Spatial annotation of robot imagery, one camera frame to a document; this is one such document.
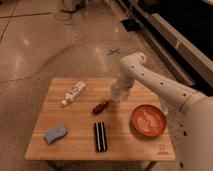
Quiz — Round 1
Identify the orange ceramic bowl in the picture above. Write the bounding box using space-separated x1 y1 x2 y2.
130 104 167 137

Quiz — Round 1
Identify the black white striped box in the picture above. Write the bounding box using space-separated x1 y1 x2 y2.
94 122 107 152

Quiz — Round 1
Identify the white plastic bottle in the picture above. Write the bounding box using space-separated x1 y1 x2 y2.
61 81 86 107

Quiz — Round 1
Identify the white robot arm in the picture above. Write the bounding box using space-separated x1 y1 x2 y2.
110 52 213 171

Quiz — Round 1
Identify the wooden table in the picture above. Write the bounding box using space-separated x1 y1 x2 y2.
25 78 175 161

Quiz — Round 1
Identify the blue sponge cloth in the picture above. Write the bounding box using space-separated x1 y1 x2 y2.
44 124 68 144

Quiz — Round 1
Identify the black floor plate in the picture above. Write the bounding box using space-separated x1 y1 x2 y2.
121 19 140 32

